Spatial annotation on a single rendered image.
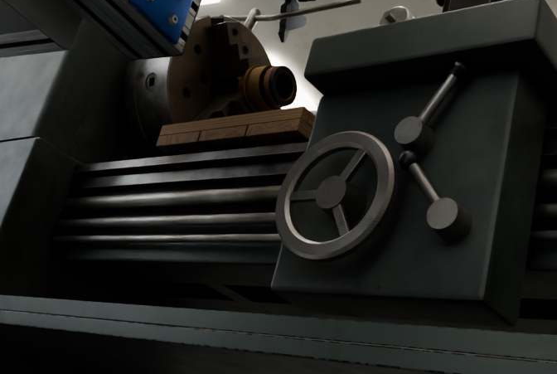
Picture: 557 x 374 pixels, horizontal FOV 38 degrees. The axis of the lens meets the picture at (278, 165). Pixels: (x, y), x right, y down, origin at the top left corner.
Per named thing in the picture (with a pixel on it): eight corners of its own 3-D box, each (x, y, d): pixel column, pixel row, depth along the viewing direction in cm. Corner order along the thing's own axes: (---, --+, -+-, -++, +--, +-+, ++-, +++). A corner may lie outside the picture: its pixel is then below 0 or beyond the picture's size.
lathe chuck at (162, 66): (108, 109, 148) (179, -11, 164) (210, 208, 167) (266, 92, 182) (142, 104, 142) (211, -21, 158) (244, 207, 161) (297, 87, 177)
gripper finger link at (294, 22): (301, 42, 174) (304, -2, 174) (277, 42, 177) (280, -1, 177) (307, 44, 177) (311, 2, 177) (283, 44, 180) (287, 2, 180)
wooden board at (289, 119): (155, 146, 135) (162, 125, 136) (283, 232, 159) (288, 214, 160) (297, 130, 115) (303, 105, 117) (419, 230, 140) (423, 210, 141)
